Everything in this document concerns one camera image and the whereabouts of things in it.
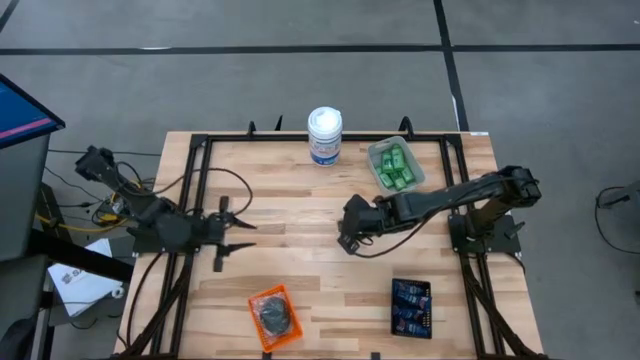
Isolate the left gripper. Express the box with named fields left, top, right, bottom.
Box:
left=192, top=195, right=259, bottom=274

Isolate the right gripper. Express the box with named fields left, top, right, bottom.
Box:
left=338, top=193, right=399, bottom=256

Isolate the black bagged bath puff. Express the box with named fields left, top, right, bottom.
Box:
left=252, top=294, right=297, bottom=337

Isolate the clear plastic bin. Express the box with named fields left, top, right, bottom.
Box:
left=367, top=135, right=427, bottom=200

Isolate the white disinfecting wipes canister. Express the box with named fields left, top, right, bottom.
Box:
left=306, top=106, right=344, bottom=168

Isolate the black plastic mesh basket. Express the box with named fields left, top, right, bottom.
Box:
left=390, top=278, right=433, bottom=341

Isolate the orange plastic mesh basket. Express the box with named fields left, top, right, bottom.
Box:
left=247, top=283, right=305, bottom=354

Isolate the black stand strut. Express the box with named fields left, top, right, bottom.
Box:
left=27, top=228, right=135, bottom=284

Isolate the white printed paper sheet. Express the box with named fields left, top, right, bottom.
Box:
left=48, top=238, right=125, bottom=318

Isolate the grey cabinet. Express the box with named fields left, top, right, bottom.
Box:
left=0, top=133, right=51, bottom=264

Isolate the computer monitor blue screen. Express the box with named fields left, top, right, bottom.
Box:
left=0, top=73, right=66, bottom=150

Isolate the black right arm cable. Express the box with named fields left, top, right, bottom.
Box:
left=355, top=214, right=441, bottom=259

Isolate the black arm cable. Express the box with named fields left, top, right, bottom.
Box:
left=115, top=167, right=254, bottom=217
left=355, top=214, right=441, bottom=259

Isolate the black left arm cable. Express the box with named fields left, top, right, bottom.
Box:
left=115, top=167, right=254, bottom=217

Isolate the black metal table frame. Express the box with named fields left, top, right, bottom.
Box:
left=113, top=131, right=549, bottom=360

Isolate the thin black floor cable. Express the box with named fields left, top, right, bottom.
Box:
left=47, top=148, right=162, bottom=158

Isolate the yellow robot power cable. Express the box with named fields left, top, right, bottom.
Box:
left=35, top=192, right=132, bottom=234

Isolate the looped black floor cable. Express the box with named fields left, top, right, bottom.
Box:
left=594, top=185, right=640, bottom=255

